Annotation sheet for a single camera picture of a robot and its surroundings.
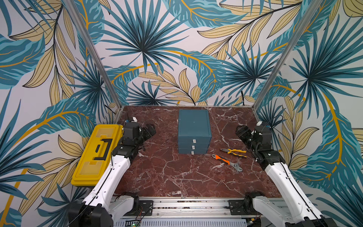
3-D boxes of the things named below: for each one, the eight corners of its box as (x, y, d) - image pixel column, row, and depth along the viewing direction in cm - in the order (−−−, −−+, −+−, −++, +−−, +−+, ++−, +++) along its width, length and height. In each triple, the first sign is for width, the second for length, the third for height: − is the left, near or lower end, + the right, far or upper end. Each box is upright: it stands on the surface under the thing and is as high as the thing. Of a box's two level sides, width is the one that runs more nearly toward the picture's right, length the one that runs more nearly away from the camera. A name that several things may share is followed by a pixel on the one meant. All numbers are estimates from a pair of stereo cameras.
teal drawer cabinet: (178, 156, 94) (178, 138, 76) (178, 130, 107) (178, 109, 89) (206, 156, 94) (213, 138, 76) (203, 130, 108) (208, 109, 89)
